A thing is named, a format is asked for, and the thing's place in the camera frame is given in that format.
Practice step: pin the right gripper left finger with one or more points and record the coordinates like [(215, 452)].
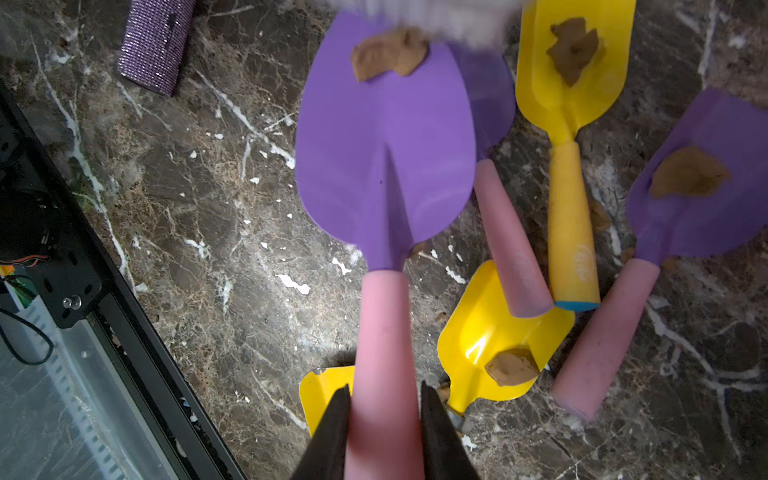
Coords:
[(324, 457)]

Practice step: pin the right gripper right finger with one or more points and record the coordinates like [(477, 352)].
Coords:
[(443, 453)]

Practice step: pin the purple trowel pink handle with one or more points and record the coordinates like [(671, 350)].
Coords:
[(383, 165), (703, 193), (491, 92)]

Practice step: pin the purple glitter cylinder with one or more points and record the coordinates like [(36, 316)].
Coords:
[(154, 43)]

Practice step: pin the yellow trowel yellow handle lower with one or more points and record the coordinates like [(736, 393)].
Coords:
[(317, 388)]

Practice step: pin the yellow trowel wooden handle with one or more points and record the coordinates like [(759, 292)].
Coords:
[(489, 353)]

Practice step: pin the white slotted cable duct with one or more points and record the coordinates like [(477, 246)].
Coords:
[(89, 389)]

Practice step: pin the black front rail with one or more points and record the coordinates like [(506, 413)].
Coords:
[(49, 251)]

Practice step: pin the yellow trowel yellow handle upper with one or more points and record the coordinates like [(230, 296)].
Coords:
[(572, 67)]

